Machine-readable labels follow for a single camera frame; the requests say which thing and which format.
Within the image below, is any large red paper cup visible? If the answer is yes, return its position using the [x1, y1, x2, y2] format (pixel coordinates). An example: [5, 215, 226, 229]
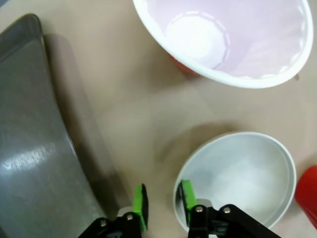
[132, 0, 313, 89]

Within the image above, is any grey plastic tray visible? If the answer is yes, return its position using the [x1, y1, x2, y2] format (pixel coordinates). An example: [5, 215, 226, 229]
[0, 13, 129, 238]

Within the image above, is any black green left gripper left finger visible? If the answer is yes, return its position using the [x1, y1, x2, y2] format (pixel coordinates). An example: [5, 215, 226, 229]
[78, 183, 150, 238]

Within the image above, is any small red cup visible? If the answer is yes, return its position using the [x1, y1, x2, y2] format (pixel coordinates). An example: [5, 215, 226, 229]
[294, 165, 317, 230]

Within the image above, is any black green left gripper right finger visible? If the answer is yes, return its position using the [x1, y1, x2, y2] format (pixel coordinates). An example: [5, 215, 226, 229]
[180, 179, 284, 238]

